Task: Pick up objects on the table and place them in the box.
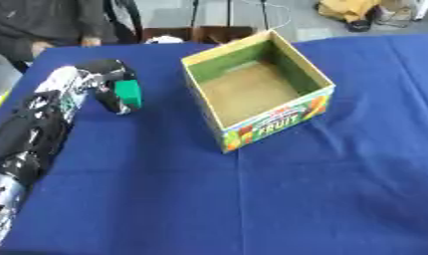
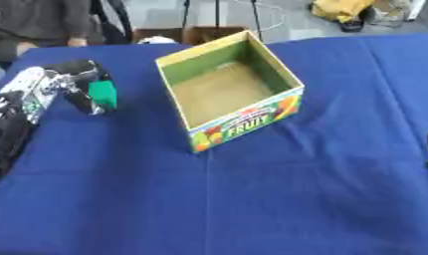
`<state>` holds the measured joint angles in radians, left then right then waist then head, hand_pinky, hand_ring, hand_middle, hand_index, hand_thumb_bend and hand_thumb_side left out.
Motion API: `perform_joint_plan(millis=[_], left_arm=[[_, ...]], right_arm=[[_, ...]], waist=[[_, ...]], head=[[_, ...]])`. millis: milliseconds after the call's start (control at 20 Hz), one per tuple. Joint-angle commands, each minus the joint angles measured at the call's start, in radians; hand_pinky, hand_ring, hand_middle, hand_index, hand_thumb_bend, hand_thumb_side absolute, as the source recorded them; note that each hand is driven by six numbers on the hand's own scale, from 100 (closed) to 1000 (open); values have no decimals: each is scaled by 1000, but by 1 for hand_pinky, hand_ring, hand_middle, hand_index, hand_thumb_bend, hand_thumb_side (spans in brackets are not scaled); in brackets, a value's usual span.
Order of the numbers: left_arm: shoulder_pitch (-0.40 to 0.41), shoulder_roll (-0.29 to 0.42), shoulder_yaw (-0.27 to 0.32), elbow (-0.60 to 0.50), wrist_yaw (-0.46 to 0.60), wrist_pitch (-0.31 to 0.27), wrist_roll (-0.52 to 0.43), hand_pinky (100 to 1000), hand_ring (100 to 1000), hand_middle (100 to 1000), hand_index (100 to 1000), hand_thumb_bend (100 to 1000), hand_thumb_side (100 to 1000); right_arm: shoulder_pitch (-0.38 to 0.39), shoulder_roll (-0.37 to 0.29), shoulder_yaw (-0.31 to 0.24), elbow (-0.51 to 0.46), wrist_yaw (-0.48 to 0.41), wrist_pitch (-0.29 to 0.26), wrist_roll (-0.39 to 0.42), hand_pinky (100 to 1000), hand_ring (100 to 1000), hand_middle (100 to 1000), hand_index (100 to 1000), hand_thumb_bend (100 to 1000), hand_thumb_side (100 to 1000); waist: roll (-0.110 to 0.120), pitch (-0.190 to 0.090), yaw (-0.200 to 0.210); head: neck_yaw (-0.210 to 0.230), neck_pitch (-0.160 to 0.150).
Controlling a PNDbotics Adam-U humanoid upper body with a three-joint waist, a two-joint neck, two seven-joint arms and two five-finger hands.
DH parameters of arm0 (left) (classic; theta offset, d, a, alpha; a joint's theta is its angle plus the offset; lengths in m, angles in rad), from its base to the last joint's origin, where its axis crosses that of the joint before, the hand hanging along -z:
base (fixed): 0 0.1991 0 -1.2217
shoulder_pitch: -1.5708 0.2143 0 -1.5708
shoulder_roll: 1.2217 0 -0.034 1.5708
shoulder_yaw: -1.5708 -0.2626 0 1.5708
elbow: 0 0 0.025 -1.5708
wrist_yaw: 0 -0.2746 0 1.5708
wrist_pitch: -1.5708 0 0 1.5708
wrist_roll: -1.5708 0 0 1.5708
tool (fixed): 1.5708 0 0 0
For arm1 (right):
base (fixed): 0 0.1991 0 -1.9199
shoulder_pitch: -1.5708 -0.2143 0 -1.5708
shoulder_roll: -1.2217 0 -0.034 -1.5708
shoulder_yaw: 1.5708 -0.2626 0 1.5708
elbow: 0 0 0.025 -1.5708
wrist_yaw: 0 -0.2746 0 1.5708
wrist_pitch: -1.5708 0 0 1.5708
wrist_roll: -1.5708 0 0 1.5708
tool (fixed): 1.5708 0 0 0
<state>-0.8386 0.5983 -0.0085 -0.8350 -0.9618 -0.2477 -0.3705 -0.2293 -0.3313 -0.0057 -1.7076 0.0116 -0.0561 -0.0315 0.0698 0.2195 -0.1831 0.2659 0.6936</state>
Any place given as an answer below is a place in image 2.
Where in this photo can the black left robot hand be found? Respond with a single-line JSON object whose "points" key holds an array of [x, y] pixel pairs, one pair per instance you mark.
{"points": [[78, 68]]}

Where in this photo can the person's hand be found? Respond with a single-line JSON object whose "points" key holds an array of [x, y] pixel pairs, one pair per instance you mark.
{"points": [[77, 42]]}

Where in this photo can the green block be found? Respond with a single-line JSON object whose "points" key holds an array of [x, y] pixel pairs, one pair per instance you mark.
{"points": [[103, 93]]}

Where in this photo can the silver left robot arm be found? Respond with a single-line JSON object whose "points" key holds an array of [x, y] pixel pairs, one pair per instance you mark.
{"points": [[20, 99]]}

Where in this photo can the brown cardboard box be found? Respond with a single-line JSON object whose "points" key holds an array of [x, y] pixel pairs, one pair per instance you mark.
{"points": [[191, 34]]}

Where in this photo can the open cardboard box green inside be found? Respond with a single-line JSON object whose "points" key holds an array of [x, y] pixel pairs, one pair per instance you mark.
{"points": [[229, 86]]}

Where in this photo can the person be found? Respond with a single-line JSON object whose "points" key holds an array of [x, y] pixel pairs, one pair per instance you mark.
{"points": [[37, 23]]}

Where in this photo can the white round object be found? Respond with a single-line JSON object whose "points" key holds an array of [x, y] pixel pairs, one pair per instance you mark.
{"points": [[156, 40]]}

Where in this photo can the black tripod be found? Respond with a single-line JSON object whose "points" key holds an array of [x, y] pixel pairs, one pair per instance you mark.
{"points": [[220, 13]]}

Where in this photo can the yellow bag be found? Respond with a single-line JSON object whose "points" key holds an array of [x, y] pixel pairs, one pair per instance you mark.
{"points": [[342, 10]]}

